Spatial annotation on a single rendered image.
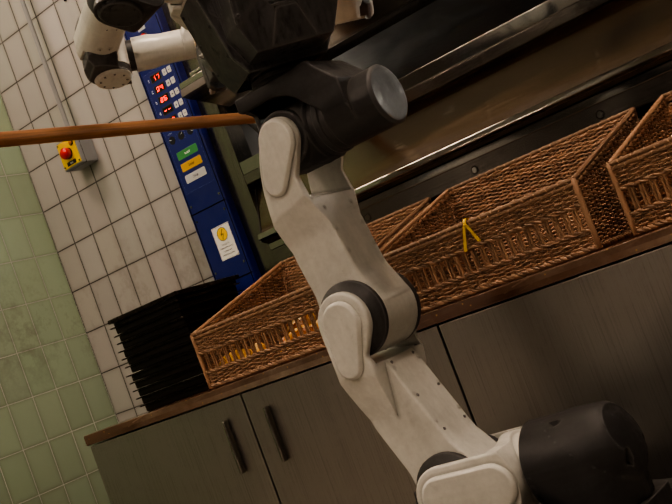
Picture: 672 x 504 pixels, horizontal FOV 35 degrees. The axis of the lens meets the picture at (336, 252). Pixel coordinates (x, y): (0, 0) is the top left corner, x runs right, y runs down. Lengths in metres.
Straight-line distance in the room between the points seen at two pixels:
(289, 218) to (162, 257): 1.58
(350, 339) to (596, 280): 0.52
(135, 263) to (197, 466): 0.98
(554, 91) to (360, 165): 0.61
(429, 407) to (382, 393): 0.09
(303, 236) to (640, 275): 0.64
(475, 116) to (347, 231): 0.91
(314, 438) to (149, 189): 1.25
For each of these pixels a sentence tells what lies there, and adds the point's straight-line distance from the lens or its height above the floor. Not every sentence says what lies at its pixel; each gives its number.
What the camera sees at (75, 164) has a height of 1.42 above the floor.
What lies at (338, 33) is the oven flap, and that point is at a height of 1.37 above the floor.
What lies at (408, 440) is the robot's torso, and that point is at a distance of 1.95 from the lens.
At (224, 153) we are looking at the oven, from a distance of 3.28.
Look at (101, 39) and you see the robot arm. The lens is 2.15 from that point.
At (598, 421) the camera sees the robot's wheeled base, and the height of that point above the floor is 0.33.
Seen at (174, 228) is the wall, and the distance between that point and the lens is 3.45.
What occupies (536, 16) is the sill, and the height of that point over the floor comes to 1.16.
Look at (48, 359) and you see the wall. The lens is 3.71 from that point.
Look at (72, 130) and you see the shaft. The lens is 2.29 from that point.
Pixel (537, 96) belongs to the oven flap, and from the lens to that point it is 2.71.
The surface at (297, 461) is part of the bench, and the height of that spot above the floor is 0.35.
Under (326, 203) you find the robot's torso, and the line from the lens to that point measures 1.96.
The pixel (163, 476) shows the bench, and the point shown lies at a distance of 2.93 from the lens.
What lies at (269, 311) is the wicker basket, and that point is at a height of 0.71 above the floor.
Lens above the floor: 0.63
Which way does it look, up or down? 4 degrees up
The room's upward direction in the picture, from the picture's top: 21 degrees counter-clockwise
